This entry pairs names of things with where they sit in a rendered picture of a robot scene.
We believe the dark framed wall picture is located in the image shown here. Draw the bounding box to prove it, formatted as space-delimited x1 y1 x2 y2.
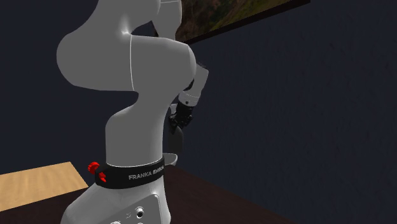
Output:
174 0 311 45

